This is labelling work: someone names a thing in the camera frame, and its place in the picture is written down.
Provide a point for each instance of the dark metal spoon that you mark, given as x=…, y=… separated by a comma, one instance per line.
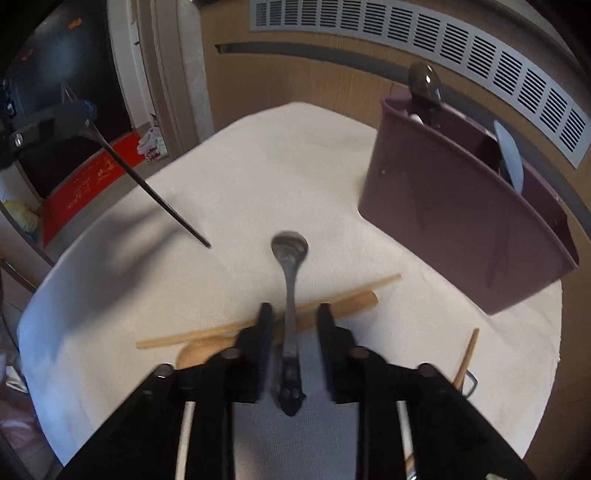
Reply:
x=288, y=258

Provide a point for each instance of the white towel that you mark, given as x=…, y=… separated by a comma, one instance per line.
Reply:
x=277, y=175

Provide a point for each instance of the red floor mat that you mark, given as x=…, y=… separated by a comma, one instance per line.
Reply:
x=83, y=184

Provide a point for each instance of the glossy black spoon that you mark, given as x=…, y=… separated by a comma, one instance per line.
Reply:
x=425, y=81

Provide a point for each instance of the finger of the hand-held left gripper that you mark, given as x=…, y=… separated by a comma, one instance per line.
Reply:
x=87, y=110
x=51, y=123

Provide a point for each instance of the wooden spoon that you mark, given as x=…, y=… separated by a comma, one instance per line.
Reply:
x=198, y=355

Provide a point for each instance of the wooden chopstick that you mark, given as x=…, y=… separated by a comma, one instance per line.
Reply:
x=194, y=334
x=467, y=357

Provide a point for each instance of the small metal shovel spoon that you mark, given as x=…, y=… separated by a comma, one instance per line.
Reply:
x=473, y=382

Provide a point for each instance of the grey plastic spoon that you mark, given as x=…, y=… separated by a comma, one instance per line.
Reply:
x=510, y=159

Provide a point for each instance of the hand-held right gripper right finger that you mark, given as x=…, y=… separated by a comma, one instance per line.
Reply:
x=327, y=341

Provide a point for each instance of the patterned slippers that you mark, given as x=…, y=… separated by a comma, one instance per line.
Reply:
x=152, y=143

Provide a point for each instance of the maroon plastic utensil holder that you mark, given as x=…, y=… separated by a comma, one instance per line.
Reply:
x=461, y=221

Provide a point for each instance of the yellow cloth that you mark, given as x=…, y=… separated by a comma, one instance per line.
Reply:
x=23, y=214

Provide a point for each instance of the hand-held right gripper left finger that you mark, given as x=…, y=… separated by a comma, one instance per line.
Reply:
x=265, y=341

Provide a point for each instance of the long grey vent grille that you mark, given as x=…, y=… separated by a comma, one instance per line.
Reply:
x=461, y=50

